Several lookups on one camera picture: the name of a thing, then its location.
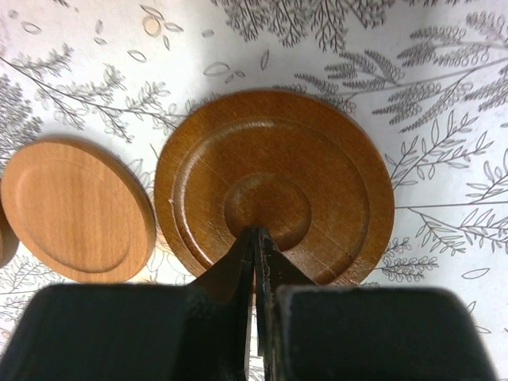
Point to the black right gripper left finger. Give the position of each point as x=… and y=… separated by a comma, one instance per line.
x=140, y=331

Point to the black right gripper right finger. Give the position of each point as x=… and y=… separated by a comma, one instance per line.
x=311, y=332

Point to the dark grooved wooden coaster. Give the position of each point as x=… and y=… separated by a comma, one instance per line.
x=283, y=161
x=9, y=240

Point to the light wooden coaster front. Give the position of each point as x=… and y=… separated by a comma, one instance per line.
x=79, y=210

